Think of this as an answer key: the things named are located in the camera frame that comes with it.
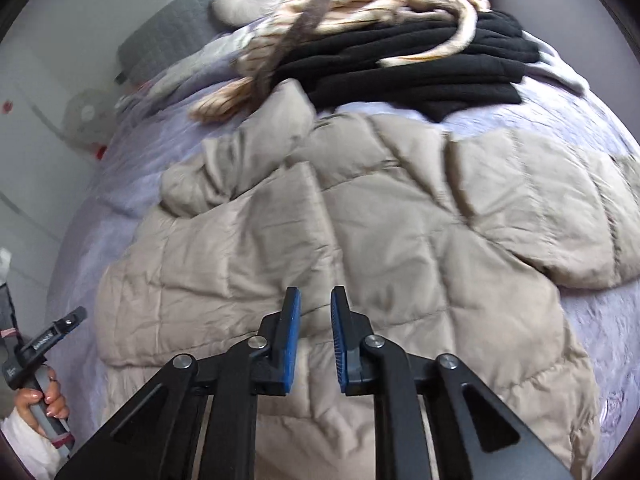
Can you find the white drawer cabinet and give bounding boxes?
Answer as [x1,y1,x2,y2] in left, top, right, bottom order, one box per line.
[1,49,94,334]

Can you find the cream striped knit garment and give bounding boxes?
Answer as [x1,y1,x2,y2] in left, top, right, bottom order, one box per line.
[190,0,490,122]

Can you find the white desk fan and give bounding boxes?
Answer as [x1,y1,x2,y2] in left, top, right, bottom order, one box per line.
[60,89,116,152]

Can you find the left hand pink nails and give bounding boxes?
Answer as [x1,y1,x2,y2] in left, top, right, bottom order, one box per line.
[14,366,70,438]

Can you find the white sleeve forearm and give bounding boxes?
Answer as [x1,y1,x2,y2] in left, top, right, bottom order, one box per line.
[1,408,62,479]

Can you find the brown knit scarf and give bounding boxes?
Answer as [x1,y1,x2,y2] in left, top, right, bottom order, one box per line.
[250,0,332,112]

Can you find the beige quilted puffer jacket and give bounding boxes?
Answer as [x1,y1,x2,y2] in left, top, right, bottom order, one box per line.
[96,80,639,479]

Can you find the white fluffy pillow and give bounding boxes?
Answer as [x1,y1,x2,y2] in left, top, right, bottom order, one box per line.
[115,22,259,114]

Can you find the white cloth under black garment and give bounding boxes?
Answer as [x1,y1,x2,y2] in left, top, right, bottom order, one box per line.
[520,30,590,96]

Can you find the black folded garment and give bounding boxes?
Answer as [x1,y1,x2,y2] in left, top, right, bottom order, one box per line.
[271,12,540,122]

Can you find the grey quilted headboard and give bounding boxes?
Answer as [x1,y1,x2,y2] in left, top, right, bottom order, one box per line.
[115,0,227,86]

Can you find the lavender embossed bed blanket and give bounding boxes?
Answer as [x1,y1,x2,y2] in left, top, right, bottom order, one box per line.
[47,81,639,464]

